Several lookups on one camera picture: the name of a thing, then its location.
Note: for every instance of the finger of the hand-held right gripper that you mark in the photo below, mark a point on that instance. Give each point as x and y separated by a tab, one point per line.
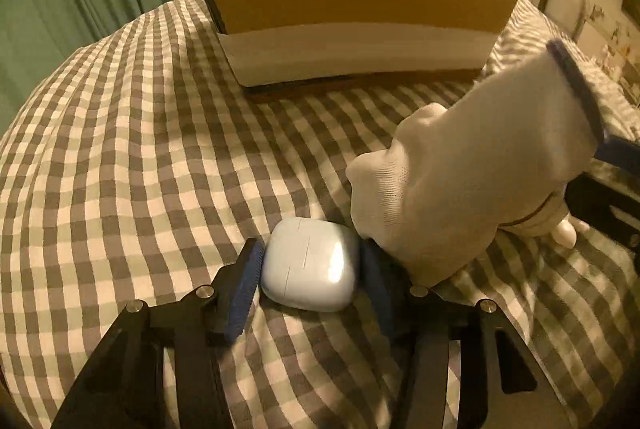
621	157

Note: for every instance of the small white toy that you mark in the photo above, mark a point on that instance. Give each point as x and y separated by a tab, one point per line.
564	233

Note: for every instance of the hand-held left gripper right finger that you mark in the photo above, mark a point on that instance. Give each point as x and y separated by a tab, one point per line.
378	295

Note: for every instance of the dark framed glass panel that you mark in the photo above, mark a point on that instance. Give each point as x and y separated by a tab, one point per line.
590	9

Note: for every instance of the white knit glove blue cuff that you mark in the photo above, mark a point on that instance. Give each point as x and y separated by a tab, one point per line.
465	179

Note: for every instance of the checked bed sheet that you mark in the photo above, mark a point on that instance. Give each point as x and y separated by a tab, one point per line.
150	134

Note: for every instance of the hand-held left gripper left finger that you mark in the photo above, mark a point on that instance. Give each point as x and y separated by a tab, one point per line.
244	296

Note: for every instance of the light blue earbuds case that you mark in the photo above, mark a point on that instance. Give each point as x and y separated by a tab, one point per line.
310	265

